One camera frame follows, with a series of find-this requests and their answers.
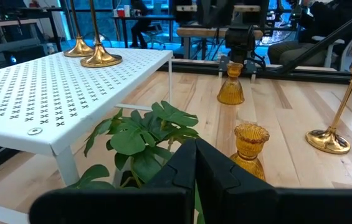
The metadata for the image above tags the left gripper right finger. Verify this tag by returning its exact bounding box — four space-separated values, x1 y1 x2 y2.
195 138 352 224

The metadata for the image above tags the black office desk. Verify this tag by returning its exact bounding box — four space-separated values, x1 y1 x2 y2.
112 14 176 49

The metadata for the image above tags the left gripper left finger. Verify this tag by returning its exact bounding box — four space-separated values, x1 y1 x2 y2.
29 139 197 224

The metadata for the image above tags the artificial green leafy plant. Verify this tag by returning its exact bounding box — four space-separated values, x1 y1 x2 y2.
66 100 206 224

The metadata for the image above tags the black workbench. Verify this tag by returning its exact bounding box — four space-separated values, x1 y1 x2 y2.
0 6 63 74

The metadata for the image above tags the wooden top workbench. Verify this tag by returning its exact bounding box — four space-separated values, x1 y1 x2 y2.
176 27 264 60

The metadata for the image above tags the amber glass candle holder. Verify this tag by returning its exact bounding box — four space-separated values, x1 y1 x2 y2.
216 62 245 106
230 123 270 182

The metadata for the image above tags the person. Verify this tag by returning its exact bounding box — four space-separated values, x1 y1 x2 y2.
267 0 352 68
130 0 152 50

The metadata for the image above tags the tall brass candlestick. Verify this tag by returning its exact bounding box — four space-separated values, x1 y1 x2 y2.
63 0 95 58

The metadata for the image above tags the black aluminium table frame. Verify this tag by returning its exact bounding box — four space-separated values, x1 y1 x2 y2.
159 2 352 94

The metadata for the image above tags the white office chair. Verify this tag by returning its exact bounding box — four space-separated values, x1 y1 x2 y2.
312 35 346 68

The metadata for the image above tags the medium brass candlestick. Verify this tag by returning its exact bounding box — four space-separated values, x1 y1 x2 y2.
80 0 123 68

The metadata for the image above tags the white perforated metal shelf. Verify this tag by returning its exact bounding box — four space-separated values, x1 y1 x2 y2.
0 47 174 224

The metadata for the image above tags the short brass candlestick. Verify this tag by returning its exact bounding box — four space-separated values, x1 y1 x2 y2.
305 49 352 155

